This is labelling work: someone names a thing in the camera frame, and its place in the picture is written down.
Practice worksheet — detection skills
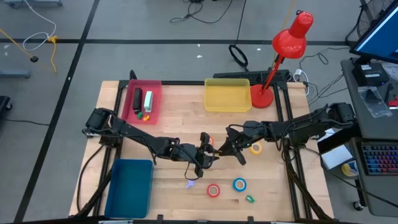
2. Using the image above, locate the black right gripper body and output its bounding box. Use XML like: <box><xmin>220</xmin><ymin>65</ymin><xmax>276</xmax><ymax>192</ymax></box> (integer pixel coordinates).
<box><xmin>226</xmin><ymin>123</ymin><xmax>268</xmax><ymax>166</ymax></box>

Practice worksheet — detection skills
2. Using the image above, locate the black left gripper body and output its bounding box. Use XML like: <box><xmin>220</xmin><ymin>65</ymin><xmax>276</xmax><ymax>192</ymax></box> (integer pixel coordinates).
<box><xmin>170</xmin><ymin>132</ymin><xmax>211</xmax><ymax>179</ymax></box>

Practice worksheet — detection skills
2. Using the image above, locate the mint green stapler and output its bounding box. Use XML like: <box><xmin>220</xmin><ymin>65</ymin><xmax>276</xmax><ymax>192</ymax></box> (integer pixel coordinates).
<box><xmin>144</xmin><ymin>90</ymin><xmax>154</xmax><ymax>113</ymax></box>

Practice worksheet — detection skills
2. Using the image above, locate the red tape roll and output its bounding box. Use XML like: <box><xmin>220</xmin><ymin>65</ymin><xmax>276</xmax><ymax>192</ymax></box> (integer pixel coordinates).
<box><xmin>206</xmin><ymin>184</ymin><xmax>221</xmax><ymax>198</ymax></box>

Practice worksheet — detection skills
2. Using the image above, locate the black stapler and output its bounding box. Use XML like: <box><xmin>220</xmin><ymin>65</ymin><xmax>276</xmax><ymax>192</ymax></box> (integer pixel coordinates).
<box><xmin>132</xmin><ymin>87</ymin><xmax>143</xmax><ymax>114</ymax></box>

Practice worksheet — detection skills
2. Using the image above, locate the yellow plastic bin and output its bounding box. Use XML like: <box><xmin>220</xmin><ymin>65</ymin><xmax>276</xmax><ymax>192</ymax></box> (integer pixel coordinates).
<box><xmin>204</xmin><ymin>78</ymin><xmax>252</xmax><ymax>113</ymax></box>

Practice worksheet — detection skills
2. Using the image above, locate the pink plastic bin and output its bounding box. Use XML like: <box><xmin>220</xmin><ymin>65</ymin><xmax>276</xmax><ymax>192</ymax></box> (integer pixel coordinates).
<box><xmin>121</xmin><ymin>79</ymin><xmax>163</xmax><ymax>126</ymax></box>

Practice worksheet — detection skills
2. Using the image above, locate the black power strip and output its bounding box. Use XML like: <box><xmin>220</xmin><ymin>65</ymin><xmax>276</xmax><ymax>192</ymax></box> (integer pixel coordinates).
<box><xmin>213</xmin><ymin>69</ymin><xmax>292</xmax><ymax>83</ymax></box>

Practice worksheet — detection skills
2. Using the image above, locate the blue plastic bin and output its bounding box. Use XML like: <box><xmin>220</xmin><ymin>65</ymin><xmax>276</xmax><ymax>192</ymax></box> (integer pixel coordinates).
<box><xmin>104</xmin><ymin>159</ymin><xmax>154</xmax><ymax>220</ymax></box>

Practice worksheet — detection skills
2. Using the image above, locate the white power adapter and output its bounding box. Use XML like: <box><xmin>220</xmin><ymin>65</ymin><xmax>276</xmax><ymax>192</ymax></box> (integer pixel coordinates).
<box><xmin>294</xmin><ymin>68</ymin><xmax>310</xmax><ymax>96</ymax></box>

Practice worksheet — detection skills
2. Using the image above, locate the white box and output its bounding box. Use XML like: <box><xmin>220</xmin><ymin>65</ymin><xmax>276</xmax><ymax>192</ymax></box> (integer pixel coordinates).
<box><xmin>320</xmin><ymin>144</ymin><xmax>354</xmax><ymax>170</ymax></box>

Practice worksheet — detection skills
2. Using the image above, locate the red desk lamp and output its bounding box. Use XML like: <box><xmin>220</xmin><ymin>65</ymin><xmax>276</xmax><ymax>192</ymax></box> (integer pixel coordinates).
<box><xmin>250</xmin><ymin>10</ymin><xmax>314</xmax><ymax>110</ymax></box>

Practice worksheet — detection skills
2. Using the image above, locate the grey desk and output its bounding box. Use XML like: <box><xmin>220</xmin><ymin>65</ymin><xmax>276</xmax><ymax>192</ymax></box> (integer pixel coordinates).
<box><xmin>340</xmin><ymin>57</ymin><xmax>398</xmax><ymax>217</ymax></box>

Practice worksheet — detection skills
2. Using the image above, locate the clear plastic bag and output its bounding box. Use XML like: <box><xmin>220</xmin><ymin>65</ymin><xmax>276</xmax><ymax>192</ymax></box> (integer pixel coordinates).
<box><xmin>357</xmin><ymin>86</ymin><xmax>393</xmax><ymax>118</ymax></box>

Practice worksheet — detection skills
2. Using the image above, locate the black mini computer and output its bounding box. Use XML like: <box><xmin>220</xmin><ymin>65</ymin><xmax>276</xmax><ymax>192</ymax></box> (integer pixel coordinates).
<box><xmin>352</xmin><ymin>63</ymin><xmax>389</xmax><ymax>87</ymax></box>

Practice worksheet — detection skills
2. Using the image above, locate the backlit keyboard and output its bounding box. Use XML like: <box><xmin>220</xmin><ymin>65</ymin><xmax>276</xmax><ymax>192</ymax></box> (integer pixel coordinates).
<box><xmin>361</xmin><ymin>143</ymin><xmax>398</xmax><ymax>177</ymax></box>

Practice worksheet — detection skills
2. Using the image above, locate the computer monitor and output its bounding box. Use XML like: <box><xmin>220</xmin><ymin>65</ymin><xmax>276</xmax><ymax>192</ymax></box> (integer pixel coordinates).
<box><xmin>349</xmin><ymin>0</ymin><xmax>398</xmax><ymax>65</ymax></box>

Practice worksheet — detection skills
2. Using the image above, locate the black floor fan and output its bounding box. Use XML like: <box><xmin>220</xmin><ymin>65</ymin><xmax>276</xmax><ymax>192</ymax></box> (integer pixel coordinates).
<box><xmin>356</xmin><ymin>0</ymin><xmax>396</xmax><ymax>38</ymax></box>

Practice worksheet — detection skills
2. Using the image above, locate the black table frame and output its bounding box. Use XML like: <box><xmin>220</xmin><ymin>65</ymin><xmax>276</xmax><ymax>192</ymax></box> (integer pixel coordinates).
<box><xmin>70</xmin><ymin>79</ymin><xmax>335</xmax><ymax>224</ymax></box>

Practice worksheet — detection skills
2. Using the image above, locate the black cable coil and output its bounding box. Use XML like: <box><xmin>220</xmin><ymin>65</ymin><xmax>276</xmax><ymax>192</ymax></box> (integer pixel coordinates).
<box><xmin>228</xmin><ymin>44</ymin><xmax>249</xmax><ymax>72</ymax></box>

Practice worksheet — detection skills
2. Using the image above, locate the yellow hanging cable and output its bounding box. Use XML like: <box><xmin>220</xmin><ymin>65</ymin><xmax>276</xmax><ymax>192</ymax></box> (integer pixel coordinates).
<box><xmin>280</xmin><ymin>0</ymin><xmax>296</xmax><ymax>30</ymax></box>

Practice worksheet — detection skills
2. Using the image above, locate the yellow floor cable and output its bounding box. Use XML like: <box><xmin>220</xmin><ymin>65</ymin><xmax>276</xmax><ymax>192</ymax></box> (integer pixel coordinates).
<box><xmin>46</xmin><ymin>35</ymin><xmax>59</xmax><ymax>74</ymax></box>

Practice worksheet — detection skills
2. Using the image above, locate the yellow cord with black foot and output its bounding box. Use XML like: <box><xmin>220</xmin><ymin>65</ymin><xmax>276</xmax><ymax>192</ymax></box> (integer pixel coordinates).
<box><xmin>0</xmin><ymin>27</ymin><xmax>40</xmax><ymax>63</ymax></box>

